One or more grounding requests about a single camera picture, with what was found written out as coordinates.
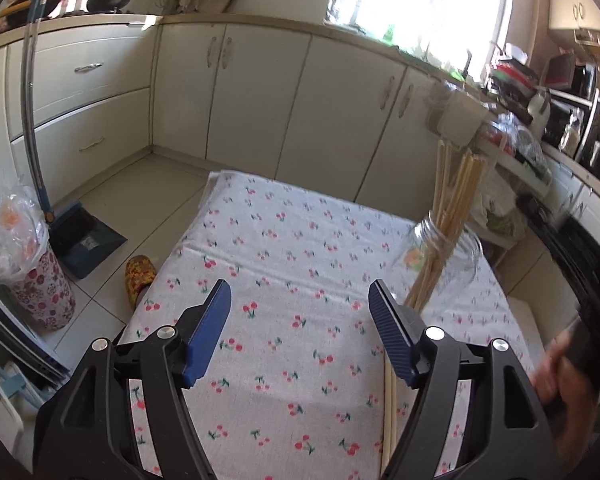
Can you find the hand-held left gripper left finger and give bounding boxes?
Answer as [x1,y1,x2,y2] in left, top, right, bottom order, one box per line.
[32,279,232,480]

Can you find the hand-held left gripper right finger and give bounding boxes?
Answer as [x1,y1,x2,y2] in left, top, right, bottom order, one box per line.
[368,279,566,480]

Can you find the light wooden chopstick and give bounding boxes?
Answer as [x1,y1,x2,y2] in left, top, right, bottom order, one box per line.
[387,370,399,461]
[381,355,392,467]

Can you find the clear glass jar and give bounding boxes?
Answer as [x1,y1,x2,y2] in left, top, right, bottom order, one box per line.
[390,210,484,307]

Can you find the bundle of wooden chopsticks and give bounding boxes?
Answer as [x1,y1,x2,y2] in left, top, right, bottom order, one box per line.
[402,140,487,311]

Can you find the person's right hand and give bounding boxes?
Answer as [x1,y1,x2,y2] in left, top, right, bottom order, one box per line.
[527,330,600,476]

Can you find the patterned slipper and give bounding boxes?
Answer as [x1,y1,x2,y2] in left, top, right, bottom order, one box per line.
[124,255,159,311]

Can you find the cherry print tablecloth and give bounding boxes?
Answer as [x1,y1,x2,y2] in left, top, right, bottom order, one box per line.
[115,170,546,480]

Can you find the white storage rack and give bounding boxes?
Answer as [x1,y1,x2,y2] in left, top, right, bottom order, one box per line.
[470,125,556,252]

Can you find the dark blue dustpan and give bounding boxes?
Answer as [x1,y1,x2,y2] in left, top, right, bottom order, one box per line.
[47,202,129,280]

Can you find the black appliance shelf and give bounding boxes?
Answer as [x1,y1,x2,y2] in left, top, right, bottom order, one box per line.
[540,54,600,187]

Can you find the floral trash bin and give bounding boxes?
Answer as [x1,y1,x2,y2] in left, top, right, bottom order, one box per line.
[0,252,76,331]

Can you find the white jug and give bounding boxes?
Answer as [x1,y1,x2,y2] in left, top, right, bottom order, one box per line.
[527,87,552,132]

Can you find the dark flat panels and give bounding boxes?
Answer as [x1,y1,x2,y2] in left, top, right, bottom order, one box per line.
[0,270,74,393]

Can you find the light blue stool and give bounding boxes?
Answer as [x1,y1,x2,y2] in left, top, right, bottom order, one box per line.
[0,352,37,423]

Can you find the white hanging bin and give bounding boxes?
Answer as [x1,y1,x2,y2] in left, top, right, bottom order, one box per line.
[426,81,487,147]

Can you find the clear plastic trash bag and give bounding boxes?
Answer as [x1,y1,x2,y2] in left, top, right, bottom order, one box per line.
[0,185,52,282]

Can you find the red kitchen container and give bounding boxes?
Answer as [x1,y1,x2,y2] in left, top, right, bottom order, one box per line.
[489,59,539,107]

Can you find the deep cream drawer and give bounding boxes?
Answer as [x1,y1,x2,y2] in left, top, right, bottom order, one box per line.
[10,87,153,203]

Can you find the cream base cabinet row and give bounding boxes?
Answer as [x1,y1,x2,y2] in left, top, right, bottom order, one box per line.
[152,15,481,203]

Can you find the shallow cream drawer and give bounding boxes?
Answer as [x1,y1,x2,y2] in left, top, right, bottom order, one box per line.
[6,22,153,141]

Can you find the kitchen window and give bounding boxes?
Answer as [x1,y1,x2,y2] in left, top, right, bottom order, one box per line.
[325,0,512,77]

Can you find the dark frying pan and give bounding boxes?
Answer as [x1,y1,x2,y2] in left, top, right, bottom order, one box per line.
[0,0,66,19]

